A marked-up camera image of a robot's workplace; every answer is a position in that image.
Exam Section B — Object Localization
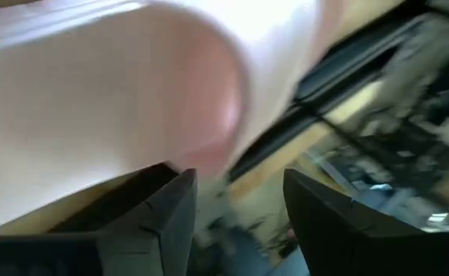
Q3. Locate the pink slide sandal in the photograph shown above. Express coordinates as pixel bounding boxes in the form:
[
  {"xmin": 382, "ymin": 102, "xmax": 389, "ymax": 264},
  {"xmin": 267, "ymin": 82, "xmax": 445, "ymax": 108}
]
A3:
[{"xmin": 0, "ymin": 0, "xmax": 348, "ymax": 235}]

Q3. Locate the black aluminium table frame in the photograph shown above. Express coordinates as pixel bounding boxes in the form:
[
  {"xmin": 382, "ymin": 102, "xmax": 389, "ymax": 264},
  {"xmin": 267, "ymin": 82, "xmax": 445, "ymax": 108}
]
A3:
[{"xmin": 227, "ymin": 0, "xmax": 449, "ymax": 183}]

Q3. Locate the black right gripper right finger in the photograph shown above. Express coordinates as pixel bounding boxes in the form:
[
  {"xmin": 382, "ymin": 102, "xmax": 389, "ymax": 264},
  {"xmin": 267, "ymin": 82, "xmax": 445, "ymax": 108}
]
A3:
[{"xmin": 283, "ymin": 167, "xmax": 421, "ymax": 276}]

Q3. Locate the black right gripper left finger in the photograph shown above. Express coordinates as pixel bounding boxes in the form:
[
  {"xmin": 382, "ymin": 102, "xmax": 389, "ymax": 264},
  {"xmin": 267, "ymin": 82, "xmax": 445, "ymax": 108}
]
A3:
[{"xmin": 96, "ymin": 167, "xmax": 199, "ymax": 276}]

